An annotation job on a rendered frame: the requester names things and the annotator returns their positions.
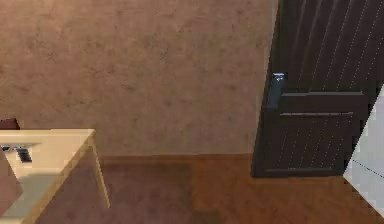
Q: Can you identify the dark brown room door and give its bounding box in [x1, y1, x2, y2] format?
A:
[250, 0, 384, 179]

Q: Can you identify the light wooden table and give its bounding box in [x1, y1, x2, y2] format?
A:
[0, 128, 111, 224]

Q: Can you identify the black door handle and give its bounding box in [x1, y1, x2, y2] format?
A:
[266, 72, 287, 111]

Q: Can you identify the small black and grey device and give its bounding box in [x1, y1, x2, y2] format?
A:
[0, 143, 34, 164]

